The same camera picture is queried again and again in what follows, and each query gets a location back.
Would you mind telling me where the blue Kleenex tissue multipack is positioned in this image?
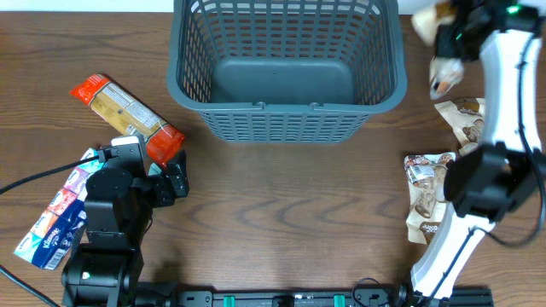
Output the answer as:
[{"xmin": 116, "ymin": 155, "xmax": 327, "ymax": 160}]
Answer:
[{"xmin": 14, "ymin": 148, "xmax": 104, "ymax": 270}]

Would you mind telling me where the teal wet wipes pack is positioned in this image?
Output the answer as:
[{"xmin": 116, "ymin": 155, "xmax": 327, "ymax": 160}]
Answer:
[{"xmin": 148, "ymin": 163, "xmax": 163, "ymax": 177}]

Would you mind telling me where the beige snack pouch cookie print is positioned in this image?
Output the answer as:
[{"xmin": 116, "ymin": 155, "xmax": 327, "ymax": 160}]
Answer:
[{"xmin": 404, "ymin": 152, "xmax": 456, "ymax": 245}]

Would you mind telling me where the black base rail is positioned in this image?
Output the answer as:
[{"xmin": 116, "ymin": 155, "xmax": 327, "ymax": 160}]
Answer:
[{"xmin": 136, "ymin": 281, "xmax": 496, "ymax": 307}]

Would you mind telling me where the beige snack pouch dark window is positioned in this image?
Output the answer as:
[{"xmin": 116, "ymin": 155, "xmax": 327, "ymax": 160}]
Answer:
[{"xmin": 434, "ymin": 98, "xmax": 485, "ymax": 156}]

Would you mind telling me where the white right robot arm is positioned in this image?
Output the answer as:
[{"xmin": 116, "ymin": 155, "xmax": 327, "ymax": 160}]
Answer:
[{"xmin": 392, "ymin": 1, "xmax": 545, "ymax": 306}]

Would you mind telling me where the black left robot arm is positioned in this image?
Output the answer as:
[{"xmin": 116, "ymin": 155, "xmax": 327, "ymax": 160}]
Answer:
[{"xmin": 61, "ymin": 136, "xmax": 189, "ymax": 306}]

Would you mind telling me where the beige snack pouch brown band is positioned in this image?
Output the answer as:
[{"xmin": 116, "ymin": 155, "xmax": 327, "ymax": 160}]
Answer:
[{"xmin": 411, "ymin": 1, "xmax": 464, "ymax": 100}]

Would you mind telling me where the grey plastic lattice basket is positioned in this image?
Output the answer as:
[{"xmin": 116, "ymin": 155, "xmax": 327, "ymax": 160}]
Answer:
[{"xmin": 166, "ymin": 0, "xmax": 408, "ymax": 143}]

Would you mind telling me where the orange pasta packet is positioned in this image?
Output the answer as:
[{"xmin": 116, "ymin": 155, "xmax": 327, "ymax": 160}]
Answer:
[{"xmin": 71, "ymin": 73, "xmax": 185, "ymax": 166}]

